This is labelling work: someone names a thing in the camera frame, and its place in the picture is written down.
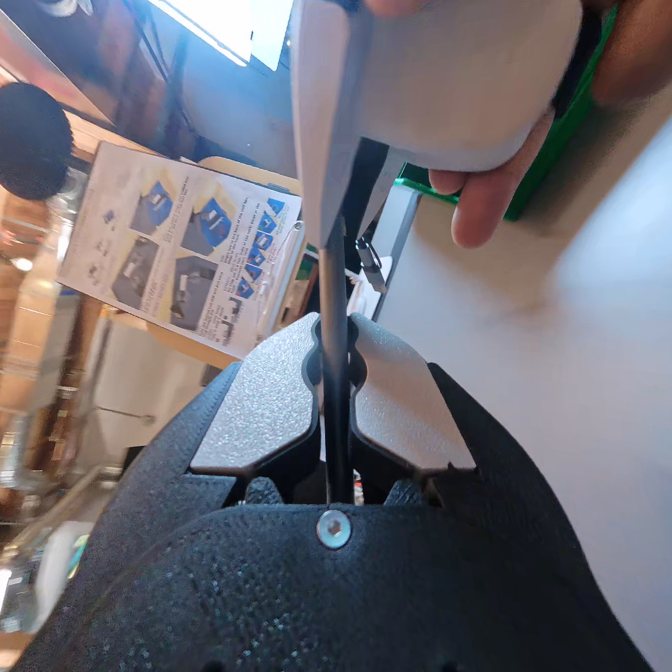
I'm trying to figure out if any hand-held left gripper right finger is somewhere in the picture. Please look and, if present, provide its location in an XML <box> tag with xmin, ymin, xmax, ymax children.
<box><xmin>350</xmin><ymin>312</ymin><xmax>476</xmax><ymax>476</ymax></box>

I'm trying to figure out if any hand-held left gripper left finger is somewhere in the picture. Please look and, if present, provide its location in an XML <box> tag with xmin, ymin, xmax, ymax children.
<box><xmin>189</xmin><ymin>312</ymin><xmax>322</xmax><ymax>476</ymax></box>

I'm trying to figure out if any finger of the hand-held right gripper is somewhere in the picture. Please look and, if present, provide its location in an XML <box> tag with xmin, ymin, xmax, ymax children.
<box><xmin>290</xmin><ymin>0</ymin><xmax>375</xmax><ymax>249</ymax></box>
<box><xmin>357</xmin><ymin>148</ymin><xmax>406</xmax><ymax>235</ymax></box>

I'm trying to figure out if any thin black rod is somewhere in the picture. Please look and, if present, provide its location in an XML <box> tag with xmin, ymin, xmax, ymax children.
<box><xmin>316</xmin><ymin>214</ymin><xmax>351</xmax><ymax>506</ymax></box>

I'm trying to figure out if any person's right hand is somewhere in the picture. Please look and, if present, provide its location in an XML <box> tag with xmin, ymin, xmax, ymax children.
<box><xmin>428</xmin><ymin>0</ymin><xmax>672</xmax><ymax>249</ymax></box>

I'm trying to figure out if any green plastic crate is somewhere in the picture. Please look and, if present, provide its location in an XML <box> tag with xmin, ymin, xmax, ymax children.
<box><xmin>393</xmin><ymin>5</ymin><xmax>621</xmax><ymax>222</ymax></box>

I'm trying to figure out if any white flat device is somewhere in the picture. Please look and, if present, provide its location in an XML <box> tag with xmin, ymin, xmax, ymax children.
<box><xmin>344</xmin><ymin>256</ymin><xmax>396</xmax><ymax>322</ymax></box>

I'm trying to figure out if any clear clip bar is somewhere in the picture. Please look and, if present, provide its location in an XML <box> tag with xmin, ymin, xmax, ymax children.
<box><xmin>257</xmin><ymin>220</ymin><xmax>306</xmax><ymax>326</ymax></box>

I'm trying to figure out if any bright lit screen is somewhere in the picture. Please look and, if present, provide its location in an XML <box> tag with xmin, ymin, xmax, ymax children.
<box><xmin>149</xmin><ymin>0</ymin><xmax>295</xmax><ymax>71</ymax></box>

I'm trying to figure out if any printed instruction sheet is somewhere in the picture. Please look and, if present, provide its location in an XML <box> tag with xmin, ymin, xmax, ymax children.
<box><xmin>55</xmin><ymin>141</ymin><xmax>303</xmax><ymax>360</ymax></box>

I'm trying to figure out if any thin grey cable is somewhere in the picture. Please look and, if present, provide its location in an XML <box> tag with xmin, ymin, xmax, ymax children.
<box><xmin>94</xmin><ymin>405</ymin><xmax>157</xmax><ymax>425</ymax></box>

